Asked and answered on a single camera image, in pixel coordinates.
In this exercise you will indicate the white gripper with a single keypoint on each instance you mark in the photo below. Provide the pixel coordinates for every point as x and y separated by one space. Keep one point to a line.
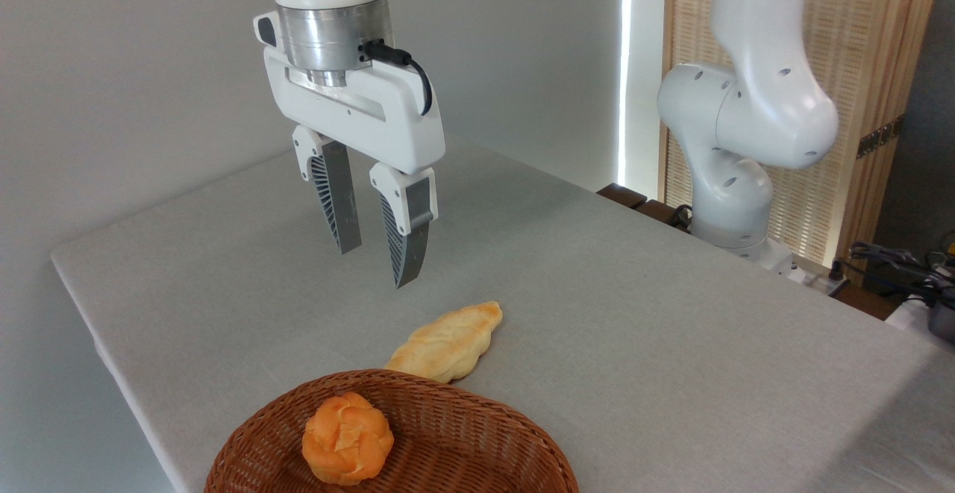
388 116

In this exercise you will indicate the long braided bread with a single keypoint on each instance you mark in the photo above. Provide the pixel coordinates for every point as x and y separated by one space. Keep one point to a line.
448 344

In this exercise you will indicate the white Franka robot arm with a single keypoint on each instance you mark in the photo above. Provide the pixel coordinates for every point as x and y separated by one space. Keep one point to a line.
753 105

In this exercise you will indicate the round orange bread roll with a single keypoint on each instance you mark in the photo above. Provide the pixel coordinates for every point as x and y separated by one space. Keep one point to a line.
347 441

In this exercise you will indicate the brown wicker basket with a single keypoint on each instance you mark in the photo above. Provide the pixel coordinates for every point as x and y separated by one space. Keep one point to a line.
462 441

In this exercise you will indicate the dark wooden block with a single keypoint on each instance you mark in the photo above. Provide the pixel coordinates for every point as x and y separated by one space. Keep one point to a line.
621 195

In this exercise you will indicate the white vertical light strip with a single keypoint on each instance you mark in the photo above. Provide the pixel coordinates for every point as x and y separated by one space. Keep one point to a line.
624 68

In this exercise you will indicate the grey tablecloth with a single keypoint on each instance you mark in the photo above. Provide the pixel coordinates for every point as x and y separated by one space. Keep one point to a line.
671 366

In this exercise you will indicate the black metal screen hinge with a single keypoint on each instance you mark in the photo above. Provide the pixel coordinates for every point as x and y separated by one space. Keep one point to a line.
880 137

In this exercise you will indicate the wooden slat screen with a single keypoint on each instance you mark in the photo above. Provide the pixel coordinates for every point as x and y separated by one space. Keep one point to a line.
865 38

